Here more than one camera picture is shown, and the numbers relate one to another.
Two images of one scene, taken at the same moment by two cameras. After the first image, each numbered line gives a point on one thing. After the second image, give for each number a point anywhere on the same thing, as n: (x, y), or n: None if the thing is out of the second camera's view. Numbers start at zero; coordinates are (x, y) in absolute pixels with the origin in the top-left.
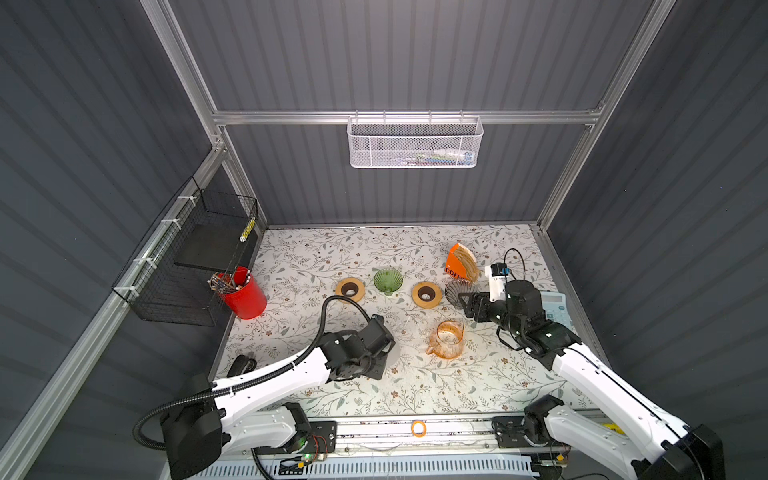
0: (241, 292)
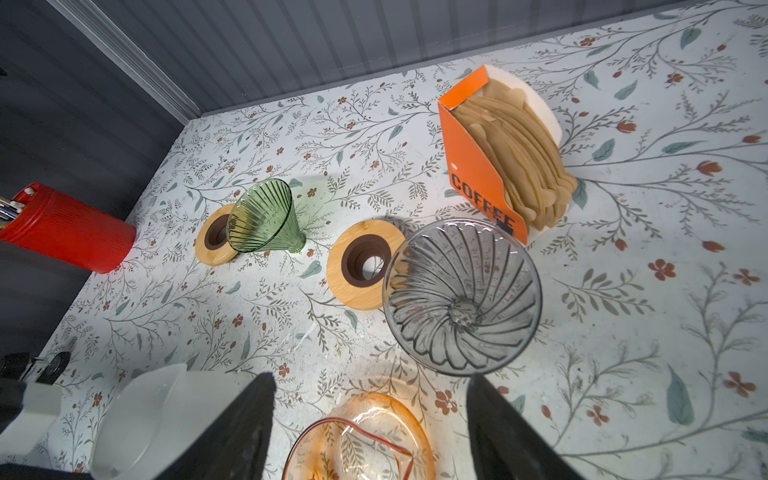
0: (70, 228)
